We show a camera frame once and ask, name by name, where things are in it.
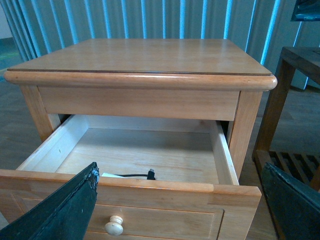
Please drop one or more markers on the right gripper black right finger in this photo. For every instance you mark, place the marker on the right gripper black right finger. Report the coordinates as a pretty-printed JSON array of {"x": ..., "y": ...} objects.
[{"x": 296, "y": 206}]

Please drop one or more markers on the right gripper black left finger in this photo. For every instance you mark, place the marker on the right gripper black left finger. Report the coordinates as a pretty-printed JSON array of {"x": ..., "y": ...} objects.
[{"x": 63, "y": 215}]

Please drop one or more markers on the white charger with black cable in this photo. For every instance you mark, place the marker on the white charger with black cable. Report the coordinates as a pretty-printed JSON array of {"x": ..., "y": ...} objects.
[{"x": 149, "y": 176}]

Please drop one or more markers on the wooden drawer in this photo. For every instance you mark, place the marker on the wooden drawer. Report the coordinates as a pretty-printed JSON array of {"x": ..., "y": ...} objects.
[{"x": 196, "y": 194}]

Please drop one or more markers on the round wooden drawer knob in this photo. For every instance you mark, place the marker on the round wooden drawer knob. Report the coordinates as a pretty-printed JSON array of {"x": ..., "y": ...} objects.
[{"x": 114, "y": 226}]

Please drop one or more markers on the dark wooden side table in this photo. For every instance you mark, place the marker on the dark wooden side table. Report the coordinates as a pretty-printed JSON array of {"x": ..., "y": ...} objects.
[{"x": 289, "y": 134}]

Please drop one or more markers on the wooden nightstand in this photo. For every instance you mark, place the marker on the wooden nightstand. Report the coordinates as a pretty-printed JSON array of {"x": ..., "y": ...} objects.
[{"x": 189, "y": 79}]

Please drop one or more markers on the grey pleated curtain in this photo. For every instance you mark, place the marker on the grey pleated curtain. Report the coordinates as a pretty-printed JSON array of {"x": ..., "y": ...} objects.
[{"x": 259, "y": 27}]

